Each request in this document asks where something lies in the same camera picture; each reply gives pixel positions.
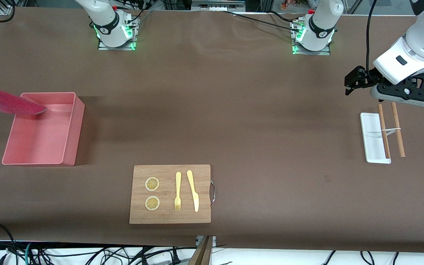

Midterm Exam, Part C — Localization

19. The red cloth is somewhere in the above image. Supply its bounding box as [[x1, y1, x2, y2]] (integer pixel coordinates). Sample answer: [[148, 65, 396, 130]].
[[0, 87, 47, 116]]

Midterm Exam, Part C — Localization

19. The white rack tray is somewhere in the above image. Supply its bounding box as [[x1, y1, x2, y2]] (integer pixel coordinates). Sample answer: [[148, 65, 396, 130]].
[[360, 112, 392, 164]]

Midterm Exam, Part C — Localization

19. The pink plastic bin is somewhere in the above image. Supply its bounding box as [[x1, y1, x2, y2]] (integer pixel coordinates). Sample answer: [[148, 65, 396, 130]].
[[1, 92, 85, 167]]

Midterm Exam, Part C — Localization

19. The lemon slice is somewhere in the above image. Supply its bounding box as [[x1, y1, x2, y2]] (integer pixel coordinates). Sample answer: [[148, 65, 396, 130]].
[[145, 177, 160, 192], [145, 196, 160, 211]]

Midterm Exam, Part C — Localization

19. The yellow knife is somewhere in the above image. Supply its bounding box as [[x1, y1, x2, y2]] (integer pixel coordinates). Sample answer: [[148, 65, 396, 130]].
[[187, 170, 199, 213]]

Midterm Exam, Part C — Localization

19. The yellow fork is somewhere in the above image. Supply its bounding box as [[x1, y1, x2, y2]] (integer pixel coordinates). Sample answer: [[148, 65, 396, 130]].
[[174, 172, 182, 212]]

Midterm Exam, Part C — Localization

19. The wooden cutting board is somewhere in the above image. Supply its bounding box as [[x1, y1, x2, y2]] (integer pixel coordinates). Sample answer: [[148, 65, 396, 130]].
[[129, 165, 211, 224]]

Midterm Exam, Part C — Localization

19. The brown wooden beam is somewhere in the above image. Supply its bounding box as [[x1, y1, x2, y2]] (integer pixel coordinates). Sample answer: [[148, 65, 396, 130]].
[[188, 236, 214, 265]]

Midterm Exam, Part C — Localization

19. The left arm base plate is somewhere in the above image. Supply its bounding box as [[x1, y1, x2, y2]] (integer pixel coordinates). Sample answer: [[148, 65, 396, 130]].
[[292, 18, 331, 56]]

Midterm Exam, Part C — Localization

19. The black cable on table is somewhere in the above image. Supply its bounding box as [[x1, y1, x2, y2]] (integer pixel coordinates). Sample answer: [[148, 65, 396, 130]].
[[222, 10, 303, 32]]

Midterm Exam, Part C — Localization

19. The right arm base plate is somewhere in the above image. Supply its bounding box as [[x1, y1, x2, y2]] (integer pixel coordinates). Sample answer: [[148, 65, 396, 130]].
[[98, 15, 137, 51]]

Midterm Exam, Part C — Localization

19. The silver metal rail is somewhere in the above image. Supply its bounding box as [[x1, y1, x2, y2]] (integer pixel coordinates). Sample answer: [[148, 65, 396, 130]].
[[192, 0, 245, 11]]

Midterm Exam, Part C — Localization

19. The teal cable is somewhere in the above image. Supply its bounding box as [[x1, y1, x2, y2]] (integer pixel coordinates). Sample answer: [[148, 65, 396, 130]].
[[24, 242, 36, 265]]

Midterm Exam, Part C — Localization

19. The small metal bracket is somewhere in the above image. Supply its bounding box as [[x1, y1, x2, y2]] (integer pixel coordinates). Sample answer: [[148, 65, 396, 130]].
[[196, 236, 217, 248]]

